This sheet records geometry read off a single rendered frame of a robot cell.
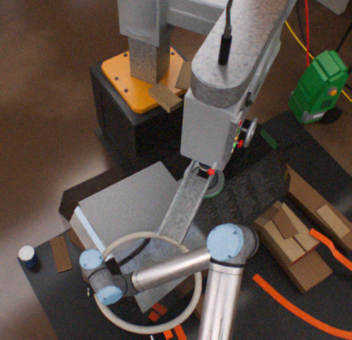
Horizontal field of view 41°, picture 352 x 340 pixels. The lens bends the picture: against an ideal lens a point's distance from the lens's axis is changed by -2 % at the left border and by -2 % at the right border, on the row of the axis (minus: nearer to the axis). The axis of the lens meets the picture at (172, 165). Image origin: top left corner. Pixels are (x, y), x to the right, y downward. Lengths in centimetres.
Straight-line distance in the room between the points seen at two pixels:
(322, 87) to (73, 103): 199
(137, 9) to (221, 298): 159
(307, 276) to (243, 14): 184
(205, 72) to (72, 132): 218
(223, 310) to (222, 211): 107
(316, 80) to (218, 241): 240
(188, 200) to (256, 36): 85
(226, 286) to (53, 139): 254
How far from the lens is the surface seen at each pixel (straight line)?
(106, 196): 248
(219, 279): 154
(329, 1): 513
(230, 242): 151
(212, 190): 247
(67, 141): 379
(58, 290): 323
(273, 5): 214
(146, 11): 257
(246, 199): 263
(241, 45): 192
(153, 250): 241
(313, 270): 329
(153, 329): 208
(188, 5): 252
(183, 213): 230
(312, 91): 378
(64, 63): 435
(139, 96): 298
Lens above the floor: 303
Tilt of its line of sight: 57 degrees down
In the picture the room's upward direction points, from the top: 3 degrees clockwise
